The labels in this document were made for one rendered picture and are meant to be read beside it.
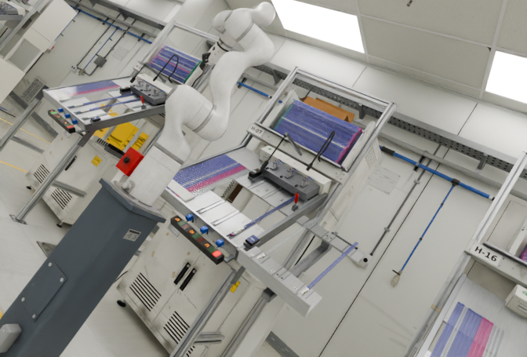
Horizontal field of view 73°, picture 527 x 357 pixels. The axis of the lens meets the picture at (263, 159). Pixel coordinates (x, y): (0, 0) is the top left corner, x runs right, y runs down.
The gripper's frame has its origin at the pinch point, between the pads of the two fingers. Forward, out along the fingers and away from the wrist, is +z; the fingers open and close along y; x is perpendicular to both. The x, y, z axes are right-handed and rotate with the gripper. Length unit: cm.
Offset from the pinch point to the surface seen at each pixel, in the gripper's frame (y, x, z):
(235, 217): -5, -76, 30
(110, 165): 0, 23, 117
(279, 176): 31, -62, 18
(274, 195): 24, -71, 23
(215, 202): -6, -62, 36
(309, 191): 34, -79, 9
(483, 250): 56, -147, -37
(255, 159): 41, -38, 33
